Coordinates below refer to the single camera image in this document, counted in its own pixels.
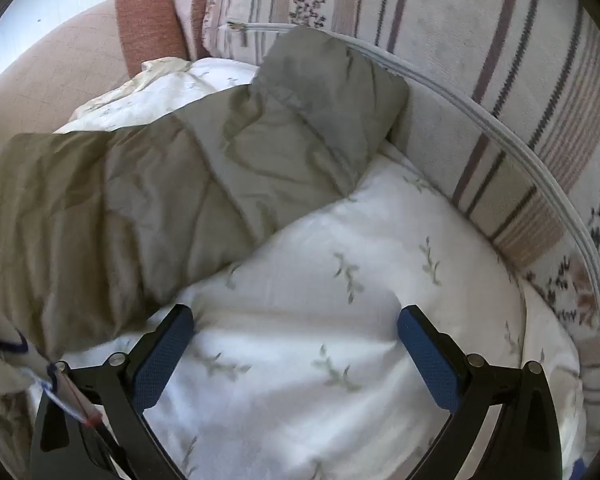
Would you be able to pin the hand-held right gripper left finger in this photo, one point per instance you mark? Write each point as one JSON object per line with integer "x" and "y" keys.
{"x": 161, "y": 360}

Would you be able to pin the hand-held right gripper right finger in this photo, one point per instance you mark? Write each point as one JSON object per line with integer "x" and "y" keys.
{"x": 430, "y": 360}

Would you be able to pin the olive quilted jacket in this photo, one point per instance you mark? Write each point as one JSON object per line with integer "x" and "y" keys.
{"x": 170, "y": 185}

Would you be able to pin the white leaf print bedsheet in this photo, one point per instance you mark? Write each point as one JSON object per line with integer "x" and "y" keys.
{"x": 305, "y": 285}

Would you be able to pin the pink bolster with red ends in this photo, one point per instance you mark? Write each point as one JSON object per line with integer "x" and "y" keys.
{"x": 55, "y": 70}

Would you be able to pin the large striped floral cushion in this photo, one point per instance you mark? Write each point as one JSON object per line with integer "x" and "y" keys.
{"x": 455, "y": 35}

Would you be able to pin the pink cushion with red band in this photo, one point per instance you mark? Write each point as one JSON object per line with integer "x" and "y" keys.
{"x": 187, "y": 5}

